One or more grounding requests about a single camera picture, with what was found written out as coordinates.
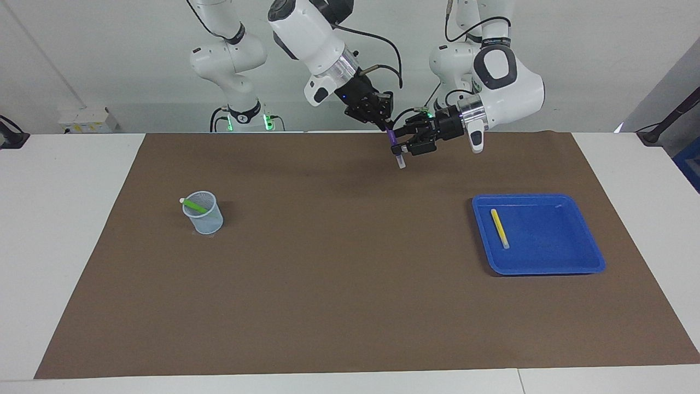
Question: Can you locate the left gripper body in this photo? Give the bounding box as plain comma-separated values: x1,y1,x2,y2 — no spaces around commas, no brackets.
436,105,466,141

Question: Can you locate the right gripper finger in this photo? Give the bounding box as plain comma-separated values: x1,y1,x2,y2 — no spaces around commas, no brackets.
345,103,390,132
374,91,394,128

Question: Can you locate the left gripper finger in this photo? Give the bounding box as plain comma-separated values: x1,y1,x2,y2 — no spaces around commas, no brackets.
391,112,440,141
391,134,439,157

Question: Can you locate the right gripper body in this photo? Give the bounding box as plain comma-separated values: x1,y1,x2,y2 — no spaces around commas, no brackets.
334,73,380,111

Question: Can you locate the purple pen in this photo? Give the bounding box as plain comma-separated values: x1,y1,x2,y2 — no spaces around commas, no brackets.
386,127,407,170

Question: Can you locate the blue plastic tray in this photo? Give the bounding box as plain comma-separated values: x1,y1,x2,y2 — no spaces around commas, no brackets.
471,193,607,276

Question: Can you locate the yellow pen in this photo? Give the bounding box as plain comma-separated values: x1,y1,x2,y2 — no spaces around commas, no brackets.
489,208,511,250

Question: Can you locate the clear mesh pen cup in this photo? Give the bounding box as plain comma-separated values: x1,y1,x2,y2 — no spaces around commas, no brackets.
182,190,224,236

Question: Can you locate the black stand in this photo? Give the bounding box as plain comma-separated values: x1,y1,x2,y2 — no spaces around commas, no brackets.
637,86,700,147
0,114,31,150

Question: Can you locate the blue crate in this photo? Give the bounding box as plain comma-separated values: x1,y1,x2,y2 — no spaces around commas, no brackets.
672,137,700,193

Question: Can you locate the white box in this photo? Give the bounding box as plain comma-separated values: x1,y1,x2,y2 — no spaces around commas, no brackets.
57,106,119,134

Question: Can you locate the black cable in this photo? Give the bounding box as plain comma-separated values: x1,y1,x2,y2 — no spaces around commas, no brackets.
444,0,512,44
327,22,404,90
393,106,436,132

